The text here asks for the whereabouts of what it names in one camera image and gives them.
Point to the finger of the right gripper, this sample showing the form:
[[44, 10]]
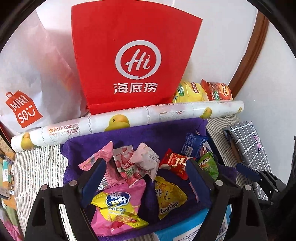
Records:
[[248, 172]]

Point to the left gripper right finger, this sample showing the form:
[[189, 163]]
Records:
[[246, 219]]

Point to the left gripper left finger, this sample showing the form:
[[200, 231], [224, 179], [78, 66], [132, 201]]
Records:
[[45, 222]]

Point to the green triangular snack packet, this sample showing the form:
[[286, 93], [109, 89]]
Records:
[[207, 163]]

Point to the pink peach cake packet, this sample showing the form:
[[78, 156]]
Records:
[[197, 198]]

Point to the blue cookie packet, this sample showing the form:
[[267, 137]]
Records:
[[193, 145]]

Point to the red gold snack packet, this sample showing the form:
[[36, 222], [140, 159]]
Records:
[[175, 164]]

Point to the yellow pink snack bag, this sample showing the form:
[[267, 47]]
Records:
[[117, 209]]

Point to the gold triangular snack packet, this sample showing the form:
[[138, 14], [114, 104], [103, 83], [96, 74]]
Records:
[[169, 196]]

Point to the white strawberry candy packet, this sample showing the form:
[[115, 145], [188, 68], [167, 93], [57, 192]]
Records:
[[128, 170]]

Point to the pale pink packet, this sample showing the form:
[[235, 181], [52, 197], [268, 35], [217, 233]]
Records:
[[146, 159]]

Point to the grey checked folded cloth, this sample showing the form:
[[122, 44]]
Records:
[[246, 145]]

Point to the striped quilted mattress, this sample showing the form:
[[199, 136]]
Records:
[[49, 164]]

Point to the blue tissue pack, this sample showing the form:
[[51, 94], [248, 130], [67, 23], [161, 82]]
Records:
[[187, 229]]

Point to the wooden bedside table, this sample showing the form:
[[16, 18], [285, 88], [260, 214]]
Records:
[[7, 178]]

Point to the red orange chips bag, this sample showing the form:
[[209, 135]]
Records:
[[216, 91]]

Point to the yellow chips bag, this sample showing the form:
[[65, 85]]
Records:
[[188, 91]]

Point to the rolled lemon print mat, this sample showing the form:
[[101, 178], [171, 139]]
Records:
[[59, 133]]

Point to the white Miniso plastic bag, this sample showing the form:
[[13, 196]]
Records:
[[38, 87]]

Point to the red Haidilao paper bag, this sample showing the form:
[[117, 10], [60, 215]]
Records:
[[131, 53]]

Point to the brown wooden door frame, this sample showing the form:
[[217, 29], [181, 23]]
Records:
[[251, 55]]

